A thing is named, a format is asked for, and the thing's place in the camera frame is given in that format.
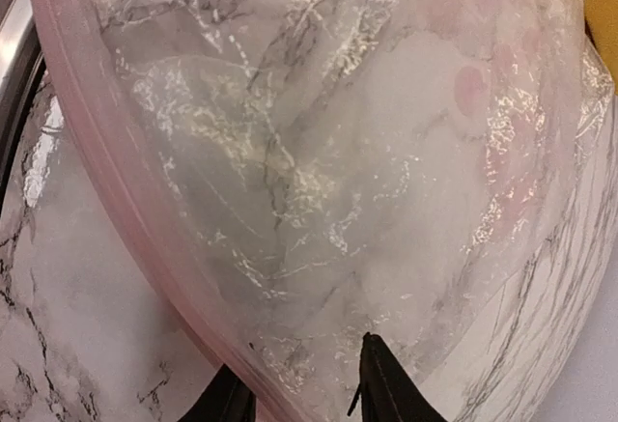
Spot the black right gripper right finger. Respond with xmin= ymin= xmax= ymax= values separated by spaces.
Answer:
xmin=347 ymin=332 xmax=446 ymax=422

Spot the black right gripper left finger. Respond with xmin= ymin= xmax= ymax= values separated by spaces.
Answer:
xmin=179 ymin=366 xmax=256 ymax=422

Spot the clear zip top bag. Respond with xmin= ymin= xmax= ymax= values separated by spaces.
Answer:
xmin=33 ymin=0 xmax=617 ymax=421

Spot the yellow plastic basket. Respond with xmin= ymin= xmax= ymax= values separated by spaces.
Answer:
xmin=584 ymin=0 xmax=618 ymax=87

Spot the front aluminium rail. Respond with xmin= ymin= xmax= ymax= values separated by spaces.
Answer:
xmin=0 ymin=0 xmax=47 ymax=191

